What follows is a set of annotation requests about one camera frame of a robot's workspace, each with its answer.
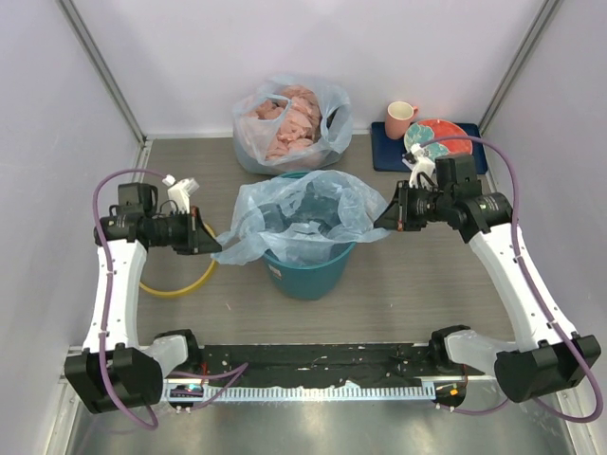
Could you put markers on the teal trash bin yellow rim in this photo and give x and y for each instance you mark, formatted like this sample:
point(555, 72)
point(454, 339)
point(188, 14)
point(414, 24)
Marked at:
point(308, 275)

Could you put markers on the plastic bag with pink trash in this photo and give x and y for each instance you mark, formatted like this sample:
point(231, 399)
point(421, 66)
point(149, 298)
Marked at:
point(292, 123)

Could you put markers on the white slotted cable duct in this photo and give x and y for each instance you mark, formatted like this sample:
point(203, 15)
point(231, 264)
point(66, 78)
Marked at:
point(184, 393)

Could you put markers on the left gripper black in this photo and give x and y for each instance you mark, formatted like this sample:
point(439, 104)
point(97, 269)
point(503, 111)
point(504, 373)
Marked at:
point(193, 223)

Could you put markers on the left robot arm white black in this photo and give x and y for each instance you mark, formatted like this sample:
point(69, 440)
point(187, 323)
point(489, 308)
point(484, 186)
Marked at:
point(113, 370)

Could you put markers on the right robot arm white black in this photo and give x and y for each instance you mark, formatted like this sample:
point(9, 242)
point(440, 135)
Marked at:
point(544, 356)

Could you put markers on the pink ceramic mug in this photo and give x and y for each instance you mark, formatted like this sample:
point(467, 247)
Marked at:
point(399, 116)

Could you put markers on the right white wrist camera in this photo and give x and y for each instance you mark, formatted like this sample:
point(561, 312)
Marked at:
point(421, 168)

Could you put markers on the light blue plastic bag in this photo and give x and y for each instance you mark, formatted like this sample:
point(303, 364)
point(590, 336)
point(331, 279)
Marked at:
point(246, 240)

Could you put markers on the dark blue tray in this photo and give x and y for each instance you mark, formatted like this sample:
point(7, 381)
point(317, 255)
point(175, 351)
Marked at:
point(387, 154)

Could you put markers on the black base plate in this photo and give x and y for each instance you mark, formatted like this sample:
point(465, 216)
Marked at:
point(320, 366)

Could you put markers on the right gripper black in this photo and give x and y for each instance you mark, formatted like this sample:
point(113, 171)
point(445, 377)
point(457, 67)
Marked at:
point(397, 216)

